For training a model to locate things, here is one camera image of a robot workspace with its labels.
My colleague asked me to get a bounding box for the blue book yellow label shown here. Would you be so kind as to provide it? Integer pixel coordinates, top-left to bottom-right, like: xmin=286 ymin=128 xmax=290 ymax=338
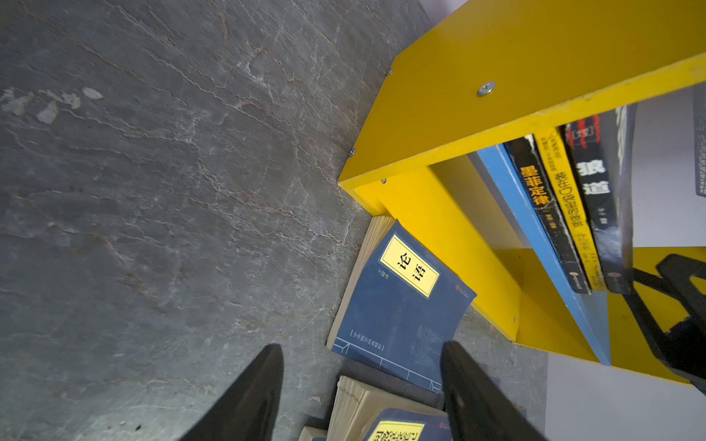
xmin=327 ymin=216 xmax=476 ymax=393

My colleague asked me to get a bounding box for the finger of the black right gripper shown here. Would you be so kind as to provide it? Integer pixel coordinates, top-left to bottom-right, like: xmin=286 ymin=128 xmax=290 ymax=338
xmin=656 ymin=254 xmax=705 ymax=320
xmin=623 ymin=268 xmax=684 ymax=369

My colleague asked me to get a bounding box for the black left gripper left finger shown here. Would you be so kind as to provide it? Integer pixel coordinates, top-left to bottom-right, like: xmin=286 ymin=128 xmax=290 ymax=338
xmin=182 ymin=344 xmax=284 ymax=441

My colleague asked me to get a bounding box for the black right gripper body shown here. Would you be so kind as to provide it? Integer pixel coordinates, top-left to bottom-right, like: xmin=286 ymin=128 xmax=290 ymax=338
xmin=665 ymin=317 xmax=705 ymax=394

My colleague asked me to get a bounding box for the yellow cartoon book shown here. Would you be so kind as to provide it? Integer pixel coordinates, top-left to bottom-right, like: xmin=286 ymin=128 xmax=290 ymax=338
xmin=533 ymin=128 xmax=607 ymax=292

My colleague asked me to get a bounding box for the black wolf book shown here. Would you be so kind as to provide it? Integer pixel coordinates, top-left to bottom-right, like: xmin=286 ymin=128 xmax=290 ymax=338
xmin=563 ymin=104 xmax=637 ymax=296

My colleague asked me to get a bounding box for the black book orange title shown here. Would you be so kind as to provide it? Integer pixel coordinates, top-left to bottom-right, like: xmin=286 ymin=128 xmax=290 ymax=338
xmin=504 ymin=135 xmax=590 ymax=295

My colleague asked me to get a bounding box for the blue book middle stack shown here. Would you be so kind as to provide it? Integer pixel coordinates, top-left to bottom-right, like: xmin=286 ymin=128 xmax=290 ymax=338
xmin=327 ymin=376 xmax=452 ymax=440

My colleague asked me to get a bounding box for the yellow bookshelf with coloured shelves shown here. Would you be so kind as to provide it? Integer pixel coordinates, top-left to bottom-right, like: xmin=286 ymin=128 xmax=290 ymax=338
xmin=341 ymin=1 xmax=705 ymax=381

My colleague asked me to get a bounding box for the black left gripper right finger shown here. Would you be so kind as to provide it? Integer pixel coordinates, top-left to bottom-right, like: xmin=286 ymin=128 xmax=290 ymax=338
xmin=441 ymin=341 xmax=544 ymax=440

